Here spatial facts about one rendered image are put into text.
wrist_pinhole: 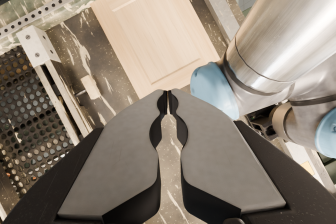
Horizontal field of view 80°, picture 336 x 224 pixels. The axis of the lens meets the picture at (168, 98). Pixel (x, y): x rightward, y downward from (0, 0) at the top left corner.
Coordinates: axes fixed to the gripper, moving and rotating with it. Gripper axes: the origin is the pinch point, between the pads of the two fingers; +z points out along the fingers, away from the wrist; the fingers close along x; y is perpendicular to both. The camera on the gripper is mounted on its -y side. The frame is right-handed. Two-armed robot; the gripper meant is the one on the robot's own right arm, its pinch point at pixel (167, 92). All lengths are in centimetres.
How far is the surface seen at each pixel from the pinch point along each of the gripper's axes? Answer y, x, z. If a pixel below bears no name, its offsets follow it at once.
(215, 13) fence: 4, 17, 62
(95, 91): 25, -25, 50
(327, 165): 56, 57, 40
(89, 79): 22, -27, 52
